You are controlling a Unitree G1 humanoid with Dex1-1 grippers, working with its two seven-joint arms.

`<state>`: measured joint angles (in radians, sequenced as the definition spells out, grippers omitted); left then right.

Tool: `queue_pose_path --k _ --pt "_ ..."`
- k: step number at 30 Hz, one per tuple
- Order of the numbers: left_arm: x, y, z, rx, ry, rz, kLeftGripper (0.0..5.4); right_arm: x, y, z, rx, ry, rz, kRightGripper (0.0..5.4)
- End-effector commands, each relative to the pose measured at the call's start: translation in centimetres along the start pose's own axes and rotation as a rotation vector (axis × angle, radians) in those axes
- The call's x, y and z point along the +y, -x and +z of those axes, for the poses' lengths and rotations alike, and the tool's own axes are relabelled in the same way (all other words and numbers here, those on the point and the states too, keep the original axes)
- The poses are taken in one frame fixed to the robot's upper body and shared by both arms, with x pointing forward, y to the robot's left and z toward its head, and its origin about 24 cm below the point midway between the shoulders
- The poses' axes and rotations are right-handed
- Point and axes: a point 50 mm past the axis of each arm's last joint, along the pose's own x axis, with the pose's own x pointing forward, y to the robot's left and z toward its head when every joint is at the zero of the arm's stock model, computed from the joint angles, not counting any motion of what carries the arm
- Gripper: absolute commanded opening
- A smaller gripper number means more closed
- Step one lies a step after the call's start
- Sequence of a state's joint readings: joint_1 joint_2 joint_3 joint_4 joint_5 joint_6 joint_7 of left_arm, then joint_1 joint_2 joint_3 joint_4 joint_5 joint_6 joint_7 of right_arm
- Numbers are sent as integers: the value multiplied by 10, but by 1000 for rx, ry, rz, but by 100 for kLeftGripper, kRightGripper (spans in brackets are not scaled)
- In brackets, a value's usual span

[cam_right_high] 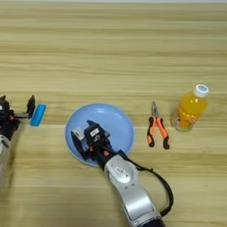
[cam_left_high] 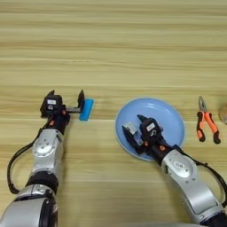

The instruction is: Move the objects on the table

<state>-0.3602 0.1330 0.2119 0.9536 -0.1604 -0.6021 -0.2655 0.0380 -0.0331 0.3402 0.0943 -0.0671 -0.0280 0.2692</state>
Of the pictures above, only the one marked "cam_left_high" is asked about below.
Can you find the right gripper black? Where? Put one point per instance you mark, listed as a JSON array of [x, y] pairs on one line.
[[142, 147]]

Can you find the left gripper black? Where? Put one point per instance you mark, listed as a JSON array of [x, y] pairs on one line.
[[73, 110]]

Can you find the small black silver cube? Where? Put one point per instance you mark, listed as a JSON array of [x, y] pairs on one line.
[[131, 128]]

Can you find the orange black needle-nose pliers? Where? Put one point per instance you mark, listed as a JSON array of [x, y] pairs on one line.
[[207, 118]]

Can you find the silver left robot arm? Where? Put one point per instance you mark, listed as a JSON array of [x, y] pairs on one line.
[[47, 150]]

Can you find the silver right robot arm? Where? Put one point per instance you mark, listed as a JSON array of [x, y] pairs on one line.
[[184, 174]]

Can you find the right gripper labelled black box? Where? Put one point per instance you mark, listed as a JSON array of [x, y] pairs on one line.
[[150, 130]]

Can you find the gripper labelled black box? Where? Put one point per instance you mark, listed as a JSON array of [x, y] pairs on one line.
[[51, 107], [150, 130]]

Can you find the left gripper labelled black box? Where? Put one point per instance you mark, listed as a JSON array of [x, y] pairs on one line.
[[51, 107]]

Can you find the blue rectangular eraser block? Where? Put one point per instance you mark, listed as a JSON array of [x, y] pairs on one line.
[[86, 109]]

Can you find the light blue round plate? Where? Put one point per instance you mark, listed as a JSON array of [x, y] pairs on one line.
[[168, 124]]

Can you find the orange juice bottle white cap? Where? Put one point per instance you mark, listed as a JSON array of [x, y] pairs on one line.
[[224, 113]]

